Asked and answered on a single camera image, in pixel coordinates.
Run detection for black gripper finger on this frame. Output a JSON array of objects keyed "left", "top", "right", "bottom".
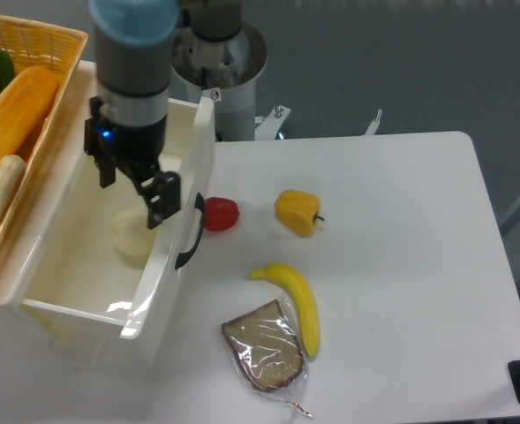
[
  {"left": 83, "top": 96, "right": 116, "bottom": 188},
  {"left": 124, "top": 162, "right": 181, "bottom": 230}
]

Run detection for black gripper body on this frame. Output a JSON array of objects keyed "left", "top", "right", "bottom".
[{"left": 103, "top": 118, "right": 167, "bottom": 167}]

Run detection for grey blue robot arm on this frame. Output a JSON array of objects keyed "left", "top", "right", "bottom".
[{"left": 84, "top": 1, "right": 241, "bottom": 229}]

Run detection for open white upper drawer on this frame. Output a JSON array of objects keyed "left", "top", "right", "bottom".
[{"left": 20, "top": 86, "right": 217, "bottom": 366}]

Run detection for white drawer cabinet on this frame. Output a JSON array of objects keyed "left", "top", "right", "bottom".
[{"left": 0, "top": 62, "right": 146, "bottom": 371}]

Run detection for red bell pepper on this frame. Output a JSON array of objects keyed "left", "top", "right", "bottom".
[{"left": 205, "top": 197, "right": 240, "bottom": 232}]

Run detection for orange baguette loaf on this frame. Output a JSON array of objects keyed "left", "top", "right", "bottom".
[{"left": 0, "top": 65, "right": 59, "bottom": 160}]

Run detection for yellow woven basket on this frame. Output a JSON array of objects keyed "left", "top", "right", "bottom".
[{"left": 0, "top": 15, "right": 88, "bottom": 248}]

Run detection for yellow bell pepper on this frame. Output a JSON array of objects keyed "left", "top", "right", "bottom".
[{"left": 275, "top": 189, "right": 325, "bottom": 237}]

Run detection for yellow banana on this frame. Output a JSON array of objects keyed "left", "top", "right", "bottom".
[{"left": 249, "top": 262, "right": 320, "bottom": 359}]

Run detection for wrapped brown bread slice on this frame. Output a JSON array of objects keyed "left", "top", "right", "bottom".
[{"left": 221, "top": 299, "right": 313, "bottom": 423}]

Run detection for black drawer handle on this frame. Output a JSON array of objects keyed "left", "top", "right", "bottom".
[{"left": 173, "top": 192, "right": 207, "bottom": 271}]

